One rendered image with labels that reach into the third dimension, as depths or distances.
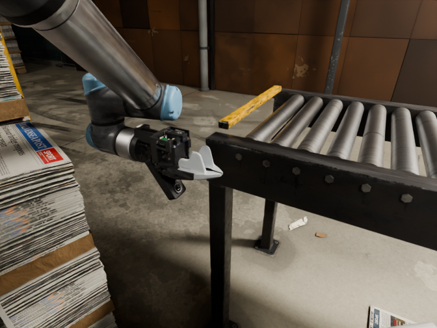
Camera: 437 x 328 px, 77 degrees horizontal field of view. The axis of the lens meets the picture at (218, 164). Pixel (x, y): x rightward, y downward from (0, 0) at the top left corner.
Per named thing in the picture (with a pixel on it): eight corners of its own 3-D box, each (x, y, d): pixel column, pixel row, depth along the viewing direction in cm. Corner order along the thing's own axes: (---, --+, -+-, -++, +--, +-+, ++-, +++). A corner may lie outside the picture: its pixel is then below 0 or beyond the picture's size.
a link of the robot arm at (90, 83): (137, 71, 62) (144, 117, 68) (94, 69, 65) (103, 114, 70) (118, 79, 56) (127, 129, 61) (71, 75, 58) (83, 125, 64)
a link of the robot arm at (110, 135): (78, 122, 65) (86, 153, 70) (111, 130, 61) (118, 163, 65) (105, 112, 71) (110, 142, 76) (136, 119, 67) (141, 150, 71)
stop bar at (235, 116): (216, 127, 71) (216, 120, 70) (272, 90, 104) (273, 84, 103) (227, 130, 69) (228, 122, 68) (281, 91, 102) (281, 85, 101)
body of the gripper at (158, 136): (171, 143, 54) (125, 131, 59) (174, 180, 58) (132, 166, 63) (192, 130, 60) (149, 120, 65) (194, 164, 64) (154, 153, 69)
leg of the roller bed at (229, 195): (209, 334, 104) (205, 181, 70) (217, 321, 108) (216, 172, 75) (223, 341, 101) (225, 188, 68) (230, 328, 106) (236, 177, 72)
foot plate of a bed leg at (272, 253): (249, 249, 140) (249, 248, 140) (259, 232, 151) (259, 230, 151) (274, 259, 135) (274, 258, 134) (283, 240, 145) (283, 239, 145)
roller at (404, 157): (387, 194, 54) (393, 172, 52) (389, 120, 90) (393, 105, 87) (417, 200, 52) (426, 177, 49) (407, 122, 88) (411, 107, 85)
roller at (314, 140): (290, 171, 62) (289, 150, 60) (328, 112, 98) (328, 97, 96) (313, 173, 60) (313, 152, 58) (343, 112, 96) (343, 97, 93)
